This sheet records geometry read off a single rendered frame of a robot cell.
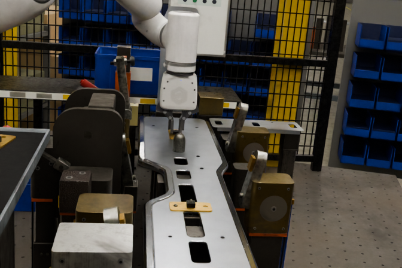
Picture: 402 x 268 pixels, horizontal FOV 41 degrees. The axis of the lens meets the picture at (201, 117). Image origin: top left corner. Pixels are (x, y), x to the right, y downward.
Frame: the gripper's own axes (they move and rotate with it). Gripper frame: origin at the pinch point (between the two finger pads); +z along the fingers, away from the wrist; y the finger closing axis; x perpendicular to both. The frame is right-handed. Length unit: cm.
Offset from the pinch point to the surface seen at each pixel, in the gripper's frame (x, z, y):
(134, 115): 6.1, -0.6, -11.6
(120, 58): -1.8, -18.3, -16.2
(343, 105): 149, 27, 110
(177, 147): -14.2, 1.6, -0.3
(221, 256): -65, 3, 4
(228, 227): -55, 3, 7
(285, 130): 10.4, 3.2, 34.7
